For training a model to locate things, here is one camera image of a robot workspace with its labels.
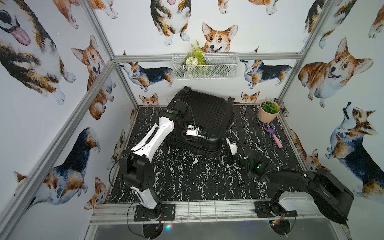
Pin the green fern with white flower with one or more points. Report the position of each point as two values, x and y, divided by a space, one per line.
195 62

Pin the white wire mesh basket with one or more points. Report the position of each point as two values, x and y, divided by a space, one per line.
206 66

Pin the aluminium front rail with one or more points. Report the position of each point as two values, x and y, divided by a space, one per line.
185 212

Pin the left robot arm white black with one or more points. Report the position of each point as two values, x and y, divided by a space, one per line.
126 160

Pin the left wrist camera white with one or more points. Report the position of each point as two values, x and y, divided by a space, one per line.
192 131

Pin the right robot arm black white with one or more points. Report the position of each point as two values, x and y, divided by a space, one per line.
317 192

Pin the purple pink toy rake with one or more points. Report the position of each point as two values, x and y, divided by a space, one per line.
270 128

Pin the beige pot with green plant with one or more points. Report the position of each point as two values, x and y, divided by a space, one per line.
268 111

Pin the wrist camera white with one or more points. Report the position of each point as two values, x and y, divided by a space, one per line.
232 146
192 131

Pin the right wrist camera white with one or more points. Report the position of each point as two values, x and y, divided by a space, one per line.
232 146

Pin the black hard-shell suitcase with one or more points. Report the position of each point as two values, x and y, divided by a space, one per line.
212 113

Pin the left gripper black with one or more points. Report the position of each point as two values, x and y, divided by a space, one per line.
186 126

